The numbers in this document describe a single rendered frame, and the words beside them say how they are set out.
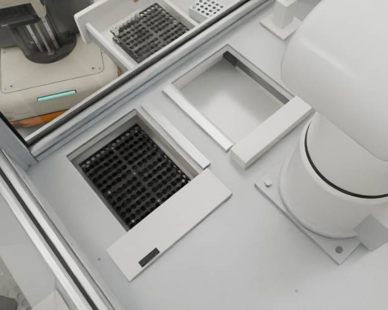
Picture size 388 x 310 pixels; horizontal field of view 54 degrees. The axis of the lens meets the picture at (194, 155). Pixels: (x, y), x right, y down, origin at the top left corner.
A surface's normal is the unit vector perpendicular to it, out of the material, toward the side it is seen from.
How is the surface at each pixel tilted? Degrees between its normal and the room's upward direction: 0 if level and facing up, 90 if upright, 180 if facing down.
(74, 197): 0
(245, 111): 0
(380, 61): 32
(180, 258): 0
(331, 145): 73
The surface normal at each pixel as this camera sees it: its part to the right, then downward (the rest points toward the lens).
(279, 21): -0.75, 0.59
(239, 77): -0.04, -0.47
